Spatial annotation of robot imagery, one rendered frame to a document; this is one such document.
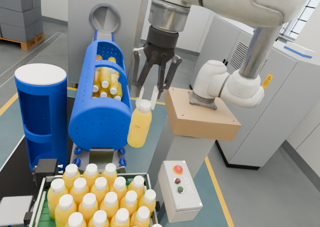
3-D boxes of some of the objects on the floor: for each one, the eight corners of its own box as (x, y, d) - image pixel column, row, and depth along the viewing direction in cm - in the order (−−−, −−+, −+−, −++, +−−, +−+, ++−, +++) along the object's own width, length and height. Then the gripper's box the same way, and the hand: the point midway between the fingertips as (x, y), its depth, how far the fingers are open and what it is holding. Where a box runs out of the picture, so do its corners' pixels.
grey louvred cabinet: (209, 89, 427) (239, 22, 350) (259, 171, 252) (343, 71, 175) (186, 85, 415) (213, 14, 338) (222, 167, 240) (295, 59, 163)
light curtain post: (124, 118, 269) (152, -23, 178) (124, 121, 264) (153, -23, 173) (119, 118, 267) (145, -25, 176) (119, 121, 262) (146, -25, 171)
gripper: (190, 30, 52) (166, 102, 65) (129, 16, 47) (116, 97, 59) (201, 39, 46) (172, 116, 59) (132, 24, 41) (117, 112, 53)
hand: (146, 97), depth 57 cm, fingers closed on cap, 4 cm apart
